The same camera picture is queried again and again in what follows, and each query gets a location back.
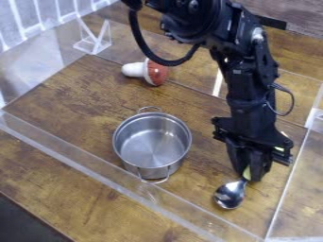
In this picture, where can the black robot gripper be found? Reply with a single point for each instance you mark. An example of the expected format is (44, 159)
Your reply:
(249, 129)

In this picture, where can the green handled metal spoon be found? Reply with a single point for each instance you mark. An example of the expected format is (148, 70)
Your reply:
(229, 194)

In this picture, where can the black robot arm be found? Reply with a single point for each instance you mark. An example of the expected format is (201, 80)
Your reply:
(229, 31)

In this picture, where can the stainless steel pot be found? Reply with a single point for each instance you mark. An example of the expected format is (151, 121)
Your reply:
(151, 142)

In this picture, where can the red white toy mushroom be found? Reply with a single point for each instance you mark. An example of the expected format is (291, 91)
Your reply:
(148, 70)

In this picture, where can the black bar on table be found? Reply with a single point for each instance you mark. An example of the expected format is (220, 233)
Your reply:
(272, 22)

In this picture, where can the clear acrylic triangular bracket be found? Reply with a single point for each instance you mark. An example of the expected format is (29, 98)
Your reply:
(92, 44)

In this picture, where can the clear acrylic enclosure wall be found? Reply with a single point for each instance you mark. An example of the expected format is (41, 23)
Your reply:
(39, 30)

